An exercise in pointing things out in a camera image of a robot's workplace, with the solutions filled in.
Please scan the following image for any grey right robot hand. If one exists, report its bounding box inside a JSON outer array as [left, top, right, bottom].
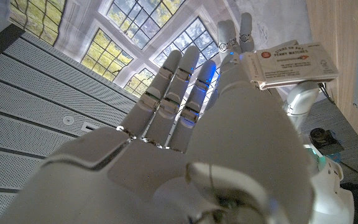
[[0, 45, 318, 224]]

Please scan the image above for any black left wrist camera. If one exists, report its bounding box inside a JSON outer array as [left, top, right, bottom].
[[309, 127, 345, 156]]

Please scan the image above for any printed window backdrop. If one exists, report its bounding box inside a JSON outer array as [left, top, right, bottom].
[[7, 0, 310, 99]]

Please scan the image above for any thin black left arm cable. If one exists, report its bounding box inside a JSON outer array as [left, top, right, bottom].
[[317, 82, 358, 185]]

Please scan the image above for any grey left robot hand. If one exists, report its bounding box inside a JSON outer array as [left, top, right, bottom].
[[217, 12, 320, 132]]

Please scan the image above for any rectangular ceiling vent slot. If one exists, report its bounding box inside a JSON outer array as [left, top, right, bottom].
[[81, 121, 101, 134]]

